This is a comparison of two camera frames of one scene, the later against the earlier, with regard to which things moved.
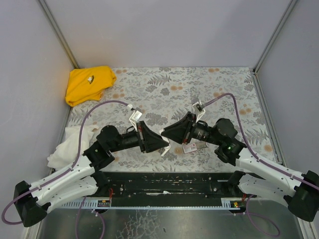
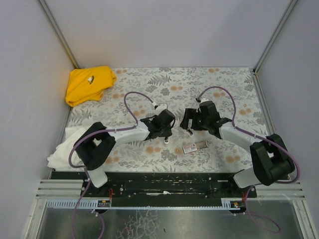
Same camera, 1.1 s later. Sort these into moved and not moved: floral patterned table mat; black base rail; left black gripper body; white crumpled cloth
Moved: left black gripper body
Not moved: floral patterned table mat; black base rail; white crumpled cloth
